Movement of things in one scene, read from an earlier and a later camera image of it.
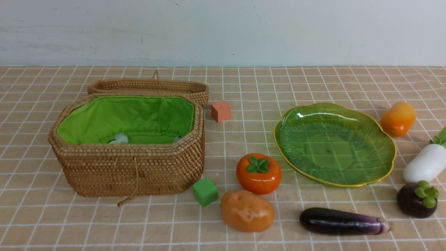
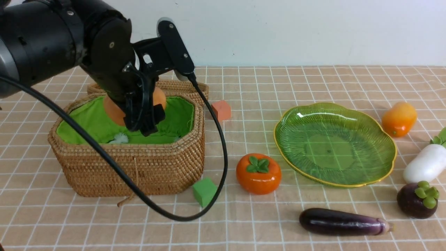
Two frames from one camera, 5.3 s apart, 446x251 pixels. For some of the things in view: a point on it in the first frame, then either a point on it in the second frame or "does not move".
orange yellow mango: [398, 119] does not move
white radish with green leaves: [429, 164] does not move
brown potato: [246, 211] to [117, 114]
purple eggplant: [325, 221] does not move
